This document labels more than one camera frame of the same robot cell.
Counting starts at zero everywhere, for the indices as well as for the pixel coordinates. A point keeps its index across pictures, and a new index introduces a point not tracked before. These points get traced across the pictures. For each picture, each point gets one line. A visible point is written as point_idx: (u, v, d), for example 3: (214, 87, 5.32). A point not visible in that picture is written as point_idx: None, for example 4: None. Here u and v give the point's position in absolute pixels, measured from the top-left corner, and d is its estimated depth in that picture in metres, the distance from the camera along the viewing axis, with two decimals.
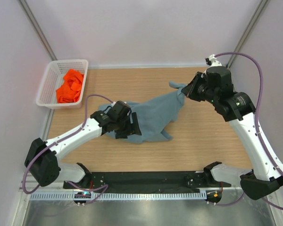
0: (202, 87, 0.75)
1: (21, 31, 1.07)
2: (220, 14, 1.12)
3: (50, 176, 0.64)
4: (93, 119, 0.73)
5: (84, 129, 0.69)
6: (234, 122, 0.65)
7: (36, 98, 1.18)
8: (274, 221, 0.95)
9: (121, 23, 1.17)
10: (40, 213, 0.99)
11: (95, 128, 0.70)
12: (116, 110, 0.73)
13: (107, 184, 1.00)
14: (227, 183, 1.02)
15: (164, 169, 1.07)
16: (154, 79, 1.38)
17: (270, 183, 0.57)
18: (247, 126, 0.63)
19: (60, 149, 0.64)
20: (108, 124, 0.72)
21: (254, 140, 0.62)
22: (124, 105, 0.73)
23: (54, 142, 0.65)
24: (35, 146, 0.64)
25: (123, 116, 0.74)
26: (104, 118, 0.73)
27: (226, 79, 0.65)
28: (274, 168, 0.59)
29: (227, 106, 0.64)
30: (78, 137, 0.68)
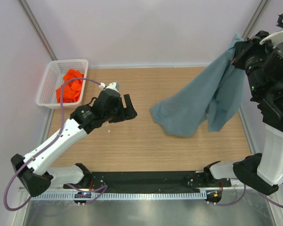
0: (252, 60, 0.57)
1: (21, 31, 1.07)
2: (220, 14, 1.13)
3: (41, 188, 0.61)
4: (73, 121, 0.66)
5: (63, 135, 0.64)
6: (278, 131, 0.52)
7: (36, 98, 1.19)
8: (274, 221, 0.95)
9: (121, 23, 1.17)
10: (40, 213, 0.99)
11: (75, 131, 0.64)
12: (101, 102, 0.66)
13: (106, 184, 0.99)
14: (227, 183, 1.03)
15: (164, 169, 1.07)
16: (154, 79, 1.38)
17: (271, 189, 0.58)
18: None
19: (38, 164, 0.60)
20: (92, 121, 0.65)
21: None
22: (108, 96, 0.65)
23: (30, 158, 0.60)
24: (15, 164, 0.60)
25: (110, 106, 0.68)
26: (85, 117, 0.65)
27: None
28: None
29: None
30: (55, 146, 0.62)
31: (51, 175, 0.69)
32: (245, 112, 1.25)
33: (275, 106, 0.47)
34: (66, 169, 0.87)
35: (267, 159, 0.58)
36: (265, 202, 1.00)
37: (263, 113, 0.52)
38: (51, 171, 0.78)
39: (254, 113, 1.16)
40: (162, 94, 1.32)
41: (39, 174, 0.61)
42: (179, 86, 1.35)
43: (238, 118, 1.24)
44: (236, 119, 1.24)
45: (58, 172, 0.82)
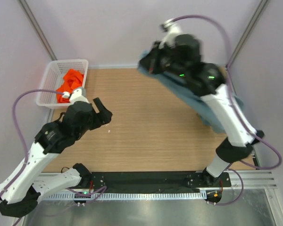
0: (165, 60, 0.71)
1: (22, 31, 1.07)
2: (220, 14, 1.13)
3: (26, 210, 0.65)
4: (38, 144, 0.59)
5: (29, 163, 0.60)
6: (208, 97, 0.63)
7: (36, 98, 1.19)
8: (274, 221, 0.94)
9: (121, 23, 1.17)
10: (40, 213, 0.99)
11: (39, 158, 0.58)
12: (69, 119, 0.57)
13: (105, 186, 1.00)
14: (227, 184, 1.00)
15: (164, 169, 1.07)
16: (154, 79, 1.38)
17: (246, 149, 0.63)
18: (222, 100, 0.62)
19: (10, 196, 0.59)
20: (60, 141, 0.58)
21: (229, 111, 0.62)
22: (76, 111, 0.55)
23: (2, 190, 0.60)
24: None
25: (80, 120, 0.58)
26: (49, 138, 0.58)
27: (197, 50, 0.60)
28: (247, 133, 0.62)
29: (200, 81, 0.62)
30: (22, 177, 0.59)
31: (37, 193, 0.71)
32: (245, 112, 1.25)
33: (193, 80, 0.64)
34: (60, 176, 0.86)
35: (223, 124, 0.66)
36: (265, 202, 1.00)
37: (196, 89, 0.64)
38: (39, 187, 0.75)
39: (254, 114, 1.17)
40: (162, 94, 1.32)
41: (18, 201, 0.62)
42: None
43: None
44: None
45: (50, 184, 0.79)
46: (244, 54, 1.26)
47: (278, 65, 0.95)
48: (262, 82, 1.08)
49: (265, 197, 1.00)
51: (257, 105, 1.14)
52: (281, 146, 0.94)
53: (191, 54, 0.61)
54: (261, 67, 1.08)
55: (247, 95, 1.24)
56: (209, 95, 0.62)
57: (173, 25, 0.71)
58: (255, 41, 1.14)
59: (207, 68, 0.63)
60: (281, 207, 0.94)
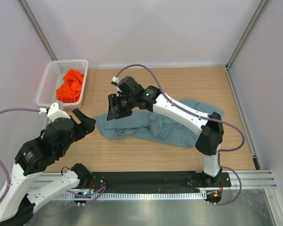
0: (123, 101, 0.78)
1: (22, 31, 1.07)
2: (220, 14, 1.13)
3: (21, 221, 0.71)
4: (19, 165, 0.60)
5: (12, 184, 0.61)
6: (156, 108, 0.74)
7: (36, 99, 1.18)
8: (274, 221, 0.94)
9: (121, 24, 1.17)
10: (40, 213, 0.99)
11: (19, 183, 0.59)
12: (49, 138, 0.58)
13: (104, 186, 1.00)
14: (227, 184, 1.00)
15: (165, 169, 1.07)
16: (154, 79, 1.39)
17: (203, 131, 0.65)
18: (163, 104, 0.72)
19: None
20: (40, 163, 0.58)
21: (173, 108, 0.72)
22: (55, 130, 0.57)
23: None
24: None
25: (62, 138, 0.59)
26: (28, 160, 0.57)
27: (131, 83, 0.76)
28: (199, 118, 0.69)
29: (144, 100, 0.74)
30: (7, 199, 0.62)
31: (32, 204, 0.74)
32: (245, 112, 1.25)
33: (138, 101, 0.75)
34: (56, 181, 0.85)
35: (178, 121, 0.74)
36: (265, 202, 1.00)
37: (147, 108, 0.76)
38: (34, 197, 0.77)
39: (254, 113, 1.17)
40: None
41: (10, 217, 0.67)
42: (178, 86, 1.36)
43: (238, 118, 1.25)
44: (236, 119, 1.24)
45: (45, 193, 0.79)
46: (244, 54, 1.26)
47: (278, 65, 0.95)
48: (262, 82, 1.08)
49: (265, 197, 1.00)
51: (257, 105, 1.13)
52: (281, 146, 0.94)
53: (129, 86, 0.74)
54: (262, 67, 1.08)
55: (247, 94, 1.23)
56: (153, 106, 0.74)
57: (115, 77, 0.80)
58: (255, 41, 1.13)
59: (145, 91, 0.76)
60: (281, 207, 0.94)
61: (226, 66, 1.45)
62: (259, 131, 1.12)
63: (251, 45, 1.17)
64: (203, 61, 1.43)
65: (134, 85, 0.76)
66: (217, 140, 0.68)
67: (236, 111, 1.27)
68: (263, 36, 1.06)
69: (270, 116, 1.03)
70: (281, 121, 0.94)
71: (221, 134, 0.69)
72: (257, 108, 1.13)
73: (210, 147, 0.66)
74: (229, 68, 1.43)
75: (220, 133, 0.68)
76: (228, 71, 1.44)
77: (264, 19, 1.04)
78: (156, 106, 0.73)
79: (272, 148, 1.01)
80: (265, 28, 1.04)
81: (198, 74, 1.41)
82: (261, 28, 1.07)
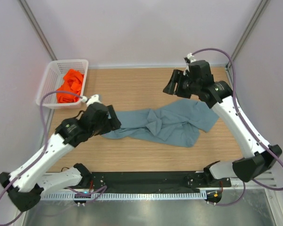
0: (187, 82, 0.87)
1: (22, 31, 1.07)
2: (220, 15, 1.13)
3: (30, 203, 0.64)
4: (58, 135, 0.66)
5: (48, 151, 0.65)
6: (216, 106, 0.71)
7: (36, 98, 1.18)
8: (274, 222, 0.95)
9: (120, 24, 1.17)
10: (40, 213, 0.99)
11: (60, 149, 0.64)
12: (88, 117, 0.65)
13: (105, 185, 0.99)
14: (227, 183, 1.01)
15: (165, 169, 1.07)
16: (154, 79, 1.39)
17: (255, 158, 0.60)
18: (227, 108, 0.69)
19: (23, 182, 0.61)
20: (78, 136, 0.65)
21: (235, 118, 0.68)
22: (95, 109, 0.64)
23: (16, 176, 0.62)
24: (3, 182, 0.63)
25: (98, 119, 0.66)
26: (70, 131, 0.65)
27: (205, 69, 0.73)
28: (257, 142, 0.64)
29: (208, 93, 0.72)
30: (39, 164, 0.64)
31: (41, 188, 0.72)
32: (245, 112, 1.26)
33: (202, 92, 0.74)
34: (62, 174, 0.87)
35: (233, 132, 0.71)
36: (265, 202, 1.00)
37: (207, 103, 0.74)
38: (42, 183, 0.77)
39: (254, 114, 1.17)
40: (162, 94, 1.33)
41: (27, 191, 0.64)
42: None
43: None
44: None
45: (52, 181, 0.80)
46: (244, 55, 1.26)
47: (278, 65, 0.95)
48: (263, 82, 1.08)
49: (265, 197, 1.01)
51: (257, 105, 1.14)
52: (281, 146, 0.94)
53: (202, 72, 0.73)
54: (262, 67, 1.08)
55: (247, 94, 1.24)
56: (215, 103, 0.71)
57: (193, 57, 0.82)
58: (255, 41, 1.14)
59: (216, 84, 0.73)
60: (281, 207, 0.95)
61: (226, 66, 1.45)
62: (259, 132, 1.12)
63: (251, 45, 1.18)
64: None
65: (206, 74, 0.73)
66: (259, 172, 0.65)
67: None
68: (263, 36, 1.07)
69: (270, 116, 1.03)
70: (281, 121, 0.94)
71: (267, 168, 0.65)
72: (258, 108, 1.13)
73: (249, 175, 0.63)
74: (229, 68, 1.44)
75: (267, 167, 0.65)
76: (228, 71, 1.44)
77: (264, 19, 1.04)
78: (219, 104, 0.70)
79: None
80: (265, 28, 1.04)
81: None
82: (261, 28, 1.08)
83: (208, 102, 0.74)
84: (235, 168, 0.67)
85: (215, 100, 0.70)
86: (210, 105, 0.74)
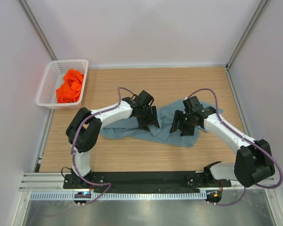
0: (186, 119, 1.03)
1: (22, 31, 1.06)
2: (220, 14, 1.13)
3: (90, 144, 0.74)
4: (125, 102, 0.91)
5: (120, 107, 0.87)
6: (206, 125, 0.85)
7: (36, 98, 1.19)
8: (274, 221, 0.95)
9: (121, 24, 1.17)
10: (40, 213, 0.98)
11: (128, 108, 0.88)
12: (141, 98, 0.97)
13: (110, 182, 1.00)
14: (227, 183, 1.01)
15: (165, 169, 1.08)
16: (154, 79, 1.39)
17: (245, 154, 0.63)
18: (212, 120, 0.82)
19: (104, 117, 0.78)
20: (136, 108, 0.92)
21: (220, 125, 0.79)
22: (148, 94, 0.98)
23: (97, 111, 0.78)
24: (81, 115, 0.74)
25: (146, 102, 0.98)
26: (132, 102, 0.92)
27: (195, 100, 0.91)
28: (242, 139, 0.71)
29: (198, 116, 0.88)
30: (115, 111, 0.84)
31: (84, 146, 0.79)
32: (245, 112, 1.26)
33: (194, 116, 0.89)
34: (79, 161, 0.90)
35: (221, 138, 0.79)
36: (265, 202, 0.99)
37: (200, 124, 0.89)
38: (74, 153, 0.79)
39: (254, 113, 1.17)
40: (162, 94, 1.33)
41: None
42: (178, 86, 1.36)
43: (238, 118, 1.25)
44: (236, 119, 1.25)
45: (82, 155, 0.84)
46: (244, 55, 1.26)
47: (278, 65, 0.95)
48: (263, 82, 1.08)
49: (265, 197, 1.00)
51: (257, 105, 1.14)
52: (281, 146, 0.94)
53: (191, 103, 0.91)
54: (262, 67, 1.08)
55: (247, 94, 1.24)
56: (203, 122, 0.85)
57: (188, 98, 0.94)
58: (255, 41, 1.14)
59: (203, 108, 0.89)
60: (281, 207, 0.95)
61: (226, 66, 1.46)
62: (259, 131, 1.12)
63: (251, 45, 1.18)
64: (203, 61, 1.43)
65: (196, 103, 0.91)
66: (260, 173, 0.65)
67: (236, 111, 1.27)
68: (263, 36, 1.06)
69: (270, 116, 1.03)
70: (281, 121, 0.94)
71: (269, 169, 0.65)
72: (258, 108, 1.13)
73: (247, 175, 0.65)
74: (229, 68, 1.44)
75: (267, 167, 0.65)
76: (228, 71, 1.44)
77: (264, 19, 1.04)
78: (206, 120, 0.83)
79: (272, 148, 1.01)
80: (266, 28, 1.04)
81: (198, 73, 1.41)
82: (261, 28, 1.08)
83: (200, 124, 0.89)
84: (237, 174, 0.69)
85: (203, 121, 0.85)
86: (203, 126, 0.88)
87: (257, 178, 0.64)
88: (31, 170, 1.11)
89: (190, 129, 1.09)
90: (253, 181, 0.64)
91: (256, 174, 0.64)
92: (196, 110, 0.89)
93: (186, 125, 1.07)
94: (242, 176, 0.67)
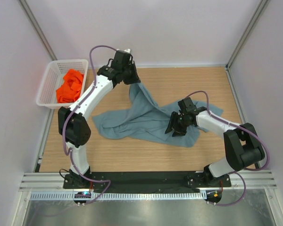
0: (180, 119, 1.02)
1: (21, 30, 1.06)
2: (220, 14, 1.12)
3: (86, 136, 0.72)
4: (102, 76, 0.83)
5: (97, 86, 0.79)
6: (199, 121, 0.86)
7: (36, 98, 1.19)
8: (274, 222, 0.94)
9: (121, 24, 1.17)
10: (40, 213, 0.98)
11: (107, 83, 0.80)
12: (118, 61, 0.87)
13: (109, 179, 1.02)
14: (227, 183, 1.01)
15: (165, 169, 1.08)
16: (154, 79, 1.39)
17: (231, 136, 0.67)
18: (203, 115, 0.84)
19: (85, 109, 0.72)
20: (116, 75, 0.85)
21: (208, 118, 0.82)
22: (122, 53, 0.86)
23: (76, 105, 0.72)
24: (62, 115, 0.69)
25: (125, 62, 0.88)
26: (110, 71, 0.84)
27: (189, 100, 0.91)
28: (228, 125, 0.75)
29: (191, 116, 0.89)
30: (94, 95, 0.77)
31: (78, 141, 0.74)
32: (244, 112, 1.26)
33: (188, 115, 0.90)
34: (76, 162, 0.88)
35: (213, 131, 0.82)
36: (265, 202, 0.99)
37: (193, 122, 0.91)
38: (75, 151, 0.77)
39: (254, 113, 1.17)
40: (162, 94, 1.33)
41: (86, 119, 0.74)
42: (178, 86, 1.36)
43: (238, 118, 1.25)
44: (236, 119, 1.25)
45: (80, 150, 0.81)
46: (244, 54, 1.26)
47: (278, 65, 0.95)
48: (263, 81, 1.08)
49: (265, 197, 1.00)
51: (258, 105, 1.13)
52: (281, 146, 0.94)
53: (185, 103, 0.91)
54: (262, 66, 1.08)
55: (247, 94, 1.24)
56: (196, 120, 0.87)
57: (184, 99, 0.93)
58: (255, 41, 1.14)
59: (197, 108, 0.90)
60: (281, 207, 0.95)
61: (226, 66, 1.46)
62: (259, 131, 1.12)
63: (251, 45, 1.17)
64: (203, 61, 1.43)
65: (190, 103, 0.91)
66: (250, 156, 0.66)
67: (236, 111, 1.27)
68: (263, 36, 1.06)
69: (270, 116, 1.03)
70: (282, 120, 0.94)
71: (258, 151, 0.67)
72: (258, 108, 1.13)
73: (237, 160, 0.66)
74: (229, 68, 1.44)
75: (256, 149, 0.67)
76: (228, 71, 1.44)
77: (265, 19, 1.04)
78: (198, 117, 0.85)
79: (272, 148, 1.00)
80: (265, 28, 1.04)
81: (198, 73, 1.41)
82: (261, 28, 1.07)
83: (194, 122, 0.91)
84: (228, 161, 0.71)
85: (196, 119, 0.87)
86: (196, 125, 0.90)
87: (247, 161, 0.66)
88: (31, 170, 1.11)
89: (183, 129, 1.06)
90: (242, 164, 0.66)
91: (246, 157, 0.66)
92: (190, 110, 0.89)
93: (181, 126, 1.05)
94: (234, 162, 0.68)
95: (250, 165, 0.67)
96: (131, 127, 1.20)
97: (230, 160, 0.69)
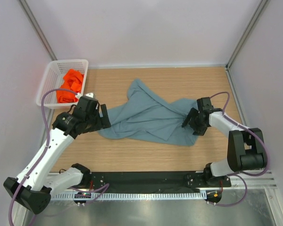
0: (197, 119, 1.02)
1: (21, 31, 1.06)
2: (220, 15, 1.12)
3: (43, 202, 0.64)
4: (58, 129, 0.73)
5: (51, 146, 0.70)
6: (212, 121, 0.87)
7: (36, 98, 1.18)
8: (274, 222, 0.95)
9: (121, 24, 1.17)
10: (40, 213, 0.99)
11: (62, 140, 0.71)
12: (82, 108, 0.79)
13: (108, 184, 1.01)
14: (227, 183, 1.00)
15: (165, 169, 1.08)
16: (154, 79, 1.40)
17: (235, 135, 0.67)
18: (216, 114, 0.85)
19: (34, 180, 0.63)
20: (76, 125, 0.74)
21: (220, 118, 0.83)
22: (88, 100, 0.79)
23: (24, 177, 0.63)
24: (9, 188, 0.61)
25: (89, 110, 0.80)
26: (68, 122, 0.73)
27: (207, 100, 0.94)
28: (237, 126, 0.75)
29: (205, 114, 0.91)
30: (46, 159, 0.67)
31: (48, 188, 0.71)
32: (244, 112, 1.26)
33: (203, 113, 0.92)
34: (63, 174, 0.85)
35: (221, 130, 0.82)
36: (265, 202, 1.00)
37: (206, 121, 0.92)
38: (48, 183, 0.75)
39: (254, 113, 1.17)
40: (162, 94, 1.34)
41: (38, 189, 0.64)
42: (178, 86, 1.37)
43: (237, 118, 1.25)
44: (236, 119, 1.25)
45: (57, 181, 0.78)
46: (244, 55, 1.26)
47: (278, 65, 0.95)
48: (262, 81, 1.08)
49: (265, 197, 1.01)
51: (257, 105, 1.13)
52: (280, 147, 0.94)
53: (203, 101, 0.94)
54: (261, 67, 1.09)
55: (246, 94, 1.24)
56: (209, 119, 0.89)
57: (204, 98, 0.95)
58: (254, 41, 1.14)
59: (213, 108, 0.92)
60: (281, 207, 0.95)
61: (226, 66, 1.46)
62: None
63: (251, 45, 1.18)
64: (203, 61, 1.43)
65: (207, 103, 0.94)
66: (250, 161, 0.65)
67: (236, 111, 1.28)
68: (263, 36, 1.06)
69: (270, 116, 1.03)
70: (281, 121, 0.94)
71: (260, 158, 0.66)
72: (257, 108, 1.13)
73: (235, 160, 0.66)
74: (229, 68, 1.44)
75: (259, 155, 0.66)
76: (228, 71, 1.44)
77: (264, 19, 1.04)
78: (211, 116, 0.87)
79: (272, 148, 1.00)
80: (266, 28, 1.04)
81: (198, 73, 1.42)
82: (261, 28, 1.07)
83: (206, 121, 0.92)
84: (228, 161, 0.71)
85: (209, 117, 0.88)
86: (209, 124, 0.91)
87: (245, 165, 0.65)
88: None
89: (200, 128, 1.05)
90: (240, 166, 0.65)
91: (245, 162, 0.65)
92: (206, 108, 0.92)
93: (196, 124, 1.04)
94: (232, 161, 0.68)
95: (247, 169, 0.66)
96: (133, 128, 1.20)
97: (229, 159, 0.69)
